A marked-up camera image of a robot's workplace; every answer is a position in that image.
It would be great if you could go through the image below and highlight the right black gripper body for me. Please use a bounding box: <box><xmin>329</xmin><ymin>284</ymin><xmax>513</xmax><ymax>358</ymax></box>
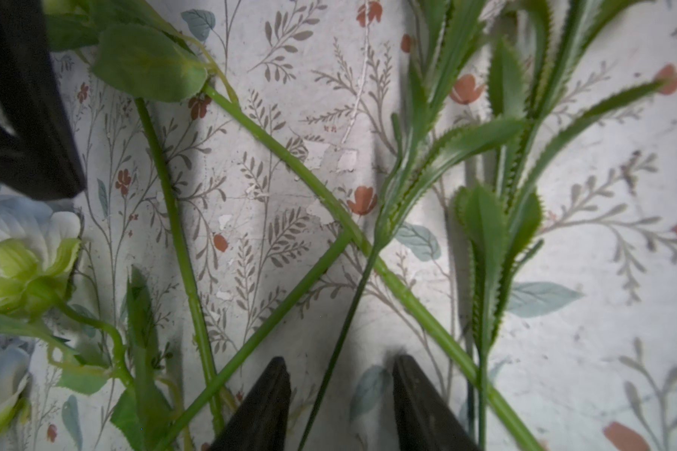
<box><xmin>0</xmin><ymin>1</ymin><xmax>87</xmax><ymax>201</ymax></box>

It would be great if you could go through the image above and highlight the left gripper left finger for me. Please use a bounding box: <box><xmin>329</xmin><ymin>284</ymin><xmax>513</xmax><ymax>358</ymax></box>
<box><xmin>208</xmin><ymin>356</ymin><xmax>291</xmax><ymax>451</ymax></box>

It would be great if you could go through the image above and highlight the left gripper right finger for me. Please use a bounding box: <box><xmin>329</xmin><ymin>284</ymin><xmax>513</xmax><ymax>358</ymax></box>
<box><xmin>392</xmin><ymin>354</ymin><xmax>480</xmax><ymax>451</ymax></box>

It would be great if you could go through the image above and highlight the white rose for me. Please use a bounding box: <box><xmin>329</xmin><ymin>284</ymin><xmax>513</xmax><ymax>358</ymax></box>
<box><xmin>0</xmin><ymin>337</ymin><xmax>35</xmax><ymax>446</ymax></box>
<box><xmin>0</xmin><ymin>195</ymin><xmax>135</xmax><ymax>389</ymax></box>

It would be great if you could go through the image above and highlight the floral patterned table mat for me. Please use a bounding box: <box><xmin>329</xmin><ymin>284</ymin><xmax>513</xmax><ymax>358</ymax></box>
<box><xmin>54</xmin><ymin>1</ymin><xmax>677</xmax><ymax>450</ymax></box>

